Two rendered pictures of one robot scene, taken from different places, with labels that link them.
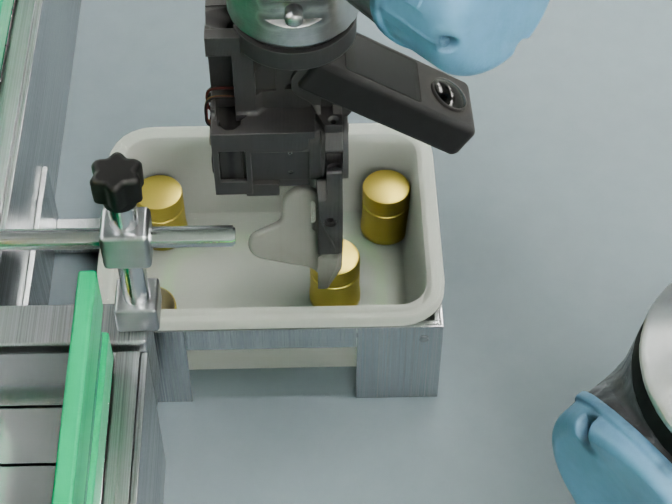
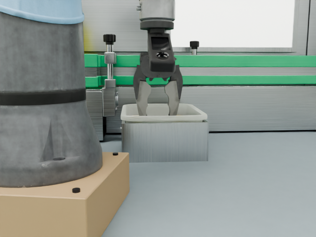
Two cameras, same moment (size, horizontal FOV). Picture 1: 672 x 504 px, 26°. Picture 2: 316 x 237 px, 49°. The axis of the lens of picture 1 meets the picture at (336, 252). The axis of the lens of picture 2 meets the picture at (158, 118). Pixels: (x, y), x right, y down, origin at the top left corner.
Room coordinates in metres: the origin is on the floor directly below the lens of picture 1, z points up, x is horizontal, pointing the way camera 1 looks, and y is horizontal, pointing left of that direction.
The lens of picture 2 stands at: (0.59, -0.72, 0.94)
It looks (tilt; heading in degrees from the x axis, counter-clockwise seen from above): 9 degrees down; 87
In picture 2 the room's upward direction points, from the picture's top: straight up
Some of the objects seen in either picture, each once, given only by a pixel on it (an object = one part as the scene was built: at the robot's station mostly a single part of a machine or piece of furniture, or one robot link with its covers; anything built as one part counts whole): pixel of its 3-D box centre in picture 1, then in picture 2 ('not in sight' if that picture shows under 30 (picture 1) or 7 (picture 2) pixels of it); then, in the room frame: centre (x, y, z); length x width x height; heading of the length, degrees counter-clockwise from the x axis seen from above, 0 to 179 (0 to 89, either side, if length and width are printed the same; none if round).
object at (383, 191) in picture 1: (385, 206); not in sight; (0.69, -0.04, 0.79); 0.04 x 0.04 x 0.04
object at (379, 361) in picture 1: (233, 267); (159, 129); (0.64, 0.07, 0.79); 0.27 x 0.17 x 0.08; 91
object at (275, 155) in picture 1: (283, 89); (156, 52); (0.63, 0.03, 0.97); 0.09 x 0.08 x 0.12; 92
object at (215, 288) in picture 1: (272, 257); (160, 128); (0.64, 0.04, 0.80); 0.22 x 0.17 x 0.09; 91
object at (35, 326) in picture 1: (75, 354); (111, 100); (0.52, 0.16, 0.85); 0.09 x 0.04 x 0.07; 91
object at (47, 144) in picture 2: not in sight; (39, 128); (0.47, -0.29, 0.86); 0.15 x 0.15 x 0.10
